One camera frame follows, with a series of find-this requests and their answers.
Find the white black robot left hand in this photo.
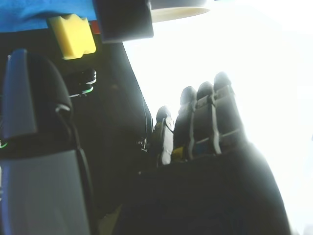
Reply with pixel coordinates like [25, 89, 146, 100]
[0, 48, 294, 235]

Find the yellow green sponge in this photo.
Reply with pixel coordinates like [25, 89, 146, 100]
[46, 13, 96, 60]

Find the white rectangular box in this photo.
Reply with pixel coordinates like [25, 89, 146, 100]
[94, 0, 155, 44]

